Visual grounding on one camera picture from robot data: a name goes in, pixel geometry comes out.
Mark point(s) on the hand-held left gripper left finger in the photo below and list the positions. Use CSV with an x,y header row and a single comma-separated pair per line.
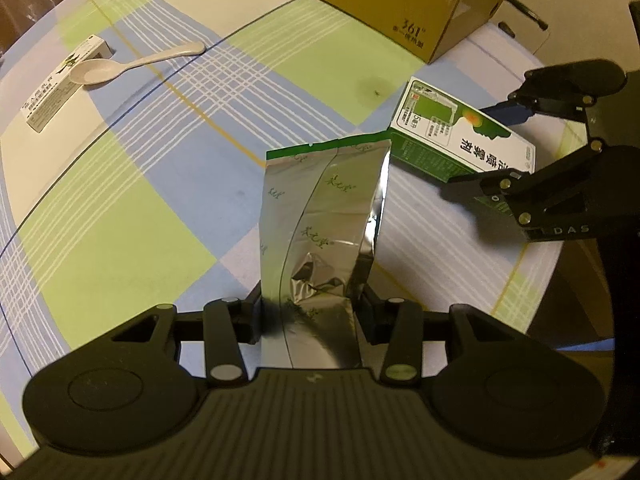
x,y
250,317

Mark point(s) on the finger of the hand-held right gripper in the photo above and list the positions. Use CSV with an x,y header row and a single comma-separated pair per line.
x,y
507,114
500,185

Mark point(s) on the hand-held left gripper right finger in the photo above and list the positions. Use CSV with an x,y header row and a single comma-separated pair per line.
x,y
372,317

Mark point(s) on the green white spray box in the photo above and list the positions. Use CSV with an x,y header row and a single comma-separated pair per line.
x,y
465,130

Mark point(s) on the silver foil pouch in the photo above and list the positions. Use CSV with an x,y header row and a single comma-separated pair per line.
x,y
320,210

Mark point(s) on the white plastic spoon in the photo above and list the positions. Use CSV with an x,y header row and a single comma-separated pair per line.
x,y
92,71

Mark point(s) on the long white medicine box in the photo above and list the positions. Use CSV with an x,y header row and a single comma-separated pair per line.
x,y
55,90

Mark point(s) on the brown pleated curtain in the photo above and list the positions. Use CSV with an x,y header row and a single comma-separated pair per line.
x,y
25,0

